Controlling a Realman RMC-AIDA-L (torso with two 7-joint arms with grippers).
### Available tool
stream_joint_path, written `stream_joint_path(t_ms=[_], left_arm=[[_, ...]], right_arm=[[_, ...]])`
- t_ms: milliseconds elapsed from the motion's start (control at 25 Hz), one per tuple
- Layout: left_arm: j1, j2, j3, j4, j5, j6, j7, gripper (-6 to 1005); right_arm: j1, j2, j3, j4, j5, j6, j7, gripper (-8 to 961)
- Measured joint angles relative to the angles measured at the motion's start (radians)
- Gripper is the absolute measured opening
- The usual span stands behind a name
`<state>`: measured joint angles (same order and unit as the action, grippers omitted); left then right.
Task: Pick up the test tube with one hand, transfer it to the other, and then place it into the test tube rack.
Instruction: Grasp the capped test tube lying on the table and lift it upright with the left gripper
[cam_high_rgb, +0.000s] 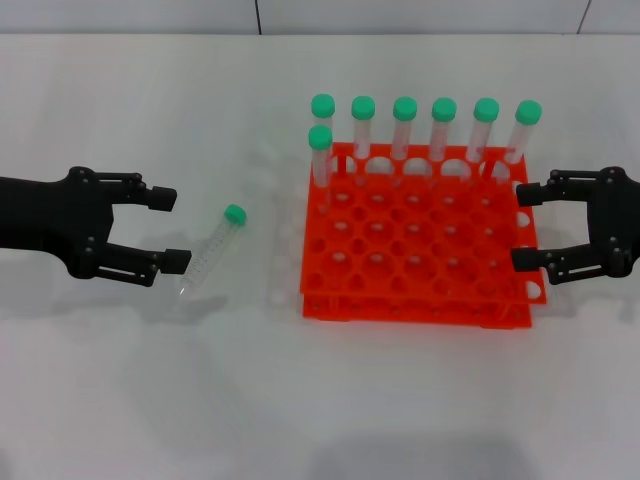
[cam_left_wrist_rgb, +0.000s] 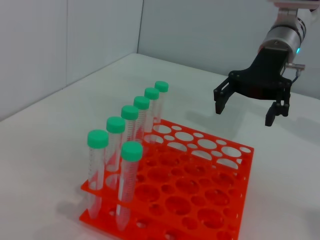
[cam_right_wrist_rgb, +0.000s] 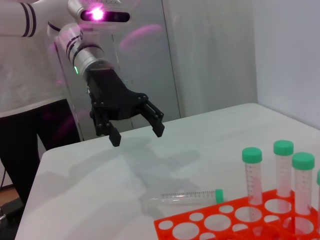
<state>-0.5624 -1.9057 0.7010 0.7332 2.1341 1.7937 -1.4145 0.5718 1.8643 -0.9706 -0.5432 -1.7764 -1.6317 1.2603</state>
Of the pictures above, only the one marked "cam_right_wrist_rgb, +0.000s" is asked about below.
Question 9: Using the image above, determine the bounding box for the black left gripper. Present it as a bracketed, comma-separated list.
[86, 68, 166, 148]

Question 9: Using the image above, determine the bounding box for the black equipment box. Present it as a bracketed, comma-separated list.
[0, 197, 26, 240]

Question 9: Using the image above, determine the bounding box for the grey metal cabinet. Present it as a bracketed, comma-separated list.
[47, 0, 182, 143]

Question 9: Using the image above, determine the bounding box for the person in white shirt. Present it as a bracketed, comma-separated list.
[0, 32, 82, 208]

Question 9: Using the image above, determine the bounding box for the green capped clear test tube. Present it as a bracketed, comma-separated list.
[273, 139, 295, 212]
[149, 188, 225, 207]
[291, 151, 316, 235]
[241, 146, 263, 223]

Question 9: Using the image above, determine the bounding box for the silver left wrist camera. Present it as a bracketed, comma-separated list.
[67, 0, 131, 26]

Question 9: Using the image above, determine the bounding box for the orange plastic test tube rack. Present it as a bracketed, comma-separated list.
[153, 188, 320, 240]

